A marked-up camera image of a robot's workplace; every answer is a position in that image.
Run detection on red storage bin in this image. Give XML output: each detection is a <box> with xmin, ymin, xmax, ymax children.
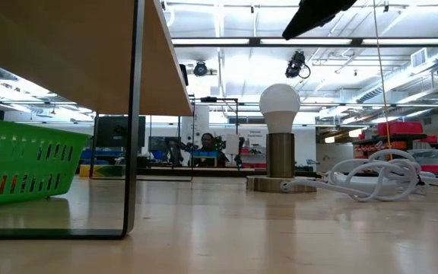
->
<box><xmin>377</xmin><ymin>121</ymin><xmax>424</xmax><ymax>137</ymax></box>

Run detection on black ceiling spotlight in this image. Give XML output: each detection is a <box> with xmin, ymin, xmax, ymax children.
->
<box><xmin>192</xmin><ymin>60</ymin><xmax>209</xmax><ymax>78</ymax></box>

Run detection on white lamp cable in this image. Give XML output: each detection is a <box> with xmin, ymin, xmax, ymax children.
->
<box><xmin>279</xmin><ymin>148</ymin><xmax>438</xmax><ymax>202</ymax></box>

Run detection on thin yellow rope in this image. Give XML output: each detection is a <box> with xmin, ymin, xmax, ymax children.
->
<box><xmin>372</xmin><ymin>0</ymin><xmax>393</xmax><ymax>160</ymax></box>

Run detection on black table frame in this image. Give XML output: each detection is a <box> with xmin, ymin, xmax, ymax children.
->
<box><xmin>135</xmin><ymin>166</ymin><xmax>438</xmax><ymax>188</ymax></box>

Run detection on brass lamp with white bulb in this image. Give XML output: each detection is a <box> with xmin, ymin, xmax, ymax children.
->
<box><xmin>246</xmin><ymin>83</ymin><xmax>318</xmax><ymax>194</ymax></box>

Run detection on wooden shelf riser black legs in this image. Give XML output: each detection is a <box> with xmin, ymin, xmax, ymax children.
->
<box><xmin>0</xmin><ymin>0</ymin><xmax>195</xmax><ymax>241</ymax></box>

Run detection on green plastic basket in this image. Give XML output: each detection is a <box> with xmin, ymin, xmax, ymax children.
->
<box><xmin>0</xmin><ymin>116</ymin><xmax>92</xmax><ymax>209</ymax></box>

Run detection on white sign board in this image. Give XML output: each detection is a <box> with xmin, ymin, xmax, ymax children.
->
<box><xmin>225</xmin><ymin>133</ymin><xmax>240</xmax><ymax>155</ymax></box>

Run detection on blue panel on stand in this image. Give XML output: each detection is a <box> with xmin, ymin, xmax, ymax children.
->
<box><xmin>191</xmin><ymin>150</ymin><xmax>219</xmax><ymax>167</ymax></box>

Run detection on yellow green crayon box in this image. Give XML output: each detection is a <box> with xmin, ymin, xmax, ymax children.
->
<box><xmin>78</xmin><ymin>164</ymin><xmax>125</xmax><ymax>178</ymax></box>

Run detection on black storage rack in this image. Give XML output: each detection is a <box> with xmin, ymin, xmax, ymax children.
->
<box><xmin>351</xmin><ymin>132</ymin><xmax>438</xmax><ymax>177</ymax></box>

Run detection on orange coil wristband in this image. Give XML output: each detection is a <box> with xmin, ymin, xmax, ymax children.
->
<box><xmin>0</xmin><ymin>174</ymin><xmax>21</xmax><ymax>195</ymax></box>

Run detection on black monitor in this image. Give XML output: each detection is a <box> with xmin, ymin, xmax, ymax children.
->
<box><xmin>95</xmin><ymin>115</ymin><xmax>147</xmax><ymax>149</ymax></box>

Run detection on black overhead camera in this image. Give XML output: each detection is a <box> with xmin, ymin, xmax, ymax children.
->
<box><xmin>285</xmin><ymin>50</ymin><xmax>312</xmax><ymax>80</ymax></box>

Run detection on person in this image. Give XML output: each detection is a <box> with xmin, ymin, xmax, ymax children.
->
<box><xmin>188</xmin><ymin>132</ymin><xmax>230</xmax><ymax>167</ymax></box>

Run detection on blue storage bin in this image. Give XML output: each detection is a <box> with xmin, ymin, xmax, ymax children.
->
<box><xmin>80</xmin><ymin>149</ymin><xmax>124</xmax><ymax>160</ymax></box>

